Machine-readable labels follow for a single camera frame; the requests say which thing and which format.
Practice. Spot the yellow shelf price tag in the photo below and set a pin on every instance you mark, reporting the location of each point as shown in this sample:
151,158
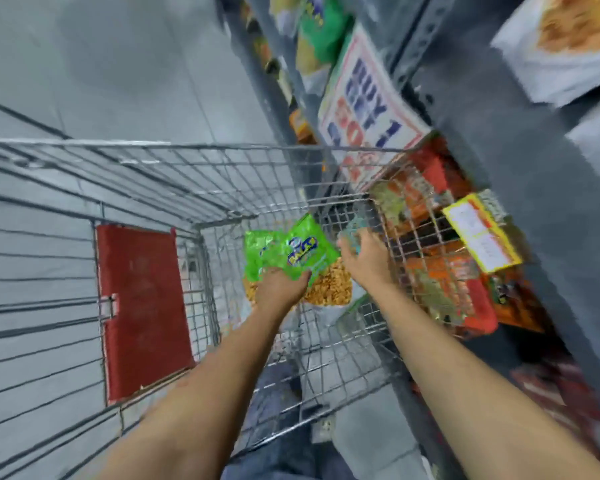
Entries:
482,232

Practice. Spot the person's left hand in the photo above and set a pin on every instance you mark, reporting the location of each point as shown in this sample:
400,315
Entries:
277,289

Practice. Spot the small teal snack packet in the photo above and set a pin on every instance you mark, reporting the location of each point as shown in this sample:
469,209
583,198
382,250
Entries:
354,229

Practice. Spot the row of green shelf packets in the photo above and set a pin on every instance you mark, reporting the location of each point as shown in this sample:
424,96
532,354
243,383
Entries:
322,29

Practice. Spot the white promotional sign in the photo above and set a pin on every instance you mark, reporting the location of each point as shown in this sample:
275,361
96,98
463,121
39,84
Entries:
365,109

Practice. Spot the row of orange snack packets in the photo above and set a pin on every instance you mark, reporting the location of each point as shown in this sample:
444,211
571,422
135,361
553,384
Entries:
444,289

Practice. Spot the red cart seat flap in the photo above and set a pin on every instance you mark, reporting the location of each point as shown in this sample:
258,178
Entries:
140,304

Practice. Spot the grey metal shelf rack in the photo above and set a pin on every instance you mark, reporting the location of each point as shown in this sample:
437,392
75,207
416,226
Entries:
519,159

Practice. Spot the person's right hand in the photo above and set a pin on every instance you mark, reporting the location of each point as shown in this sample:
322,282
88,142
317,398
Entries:
372,264

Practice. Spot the person's right forearm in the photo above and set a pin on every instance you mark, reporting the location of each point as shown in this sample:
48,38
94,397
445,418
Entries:
469,389

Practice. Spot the white snack bag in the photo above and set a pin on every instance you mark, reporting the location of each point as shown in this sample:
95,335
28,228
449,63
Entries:
559,44
599,144

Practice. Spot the person's blue jeans leg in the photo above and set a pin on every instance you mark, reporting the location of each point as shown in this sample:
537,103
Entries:
280,434

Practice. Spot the green snack packet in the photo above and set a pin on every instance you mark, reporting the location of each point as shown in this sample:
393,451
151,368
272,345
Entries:
290,244

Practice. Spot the row of red snack packets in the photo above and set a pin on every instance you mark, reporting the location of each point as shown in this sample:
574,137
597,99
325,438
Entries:
564,394

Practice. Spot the person's left thumb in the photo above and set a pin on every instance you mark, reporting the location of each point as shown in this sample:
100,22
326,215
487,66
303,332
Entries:
302,280

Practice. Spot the person's left forearm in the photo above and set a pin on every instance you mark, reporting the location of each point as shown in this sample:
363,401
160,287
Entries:
205,404

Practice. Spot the person's right thumb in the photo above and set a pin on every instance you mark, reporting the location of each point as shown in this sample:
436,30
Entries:
346,250

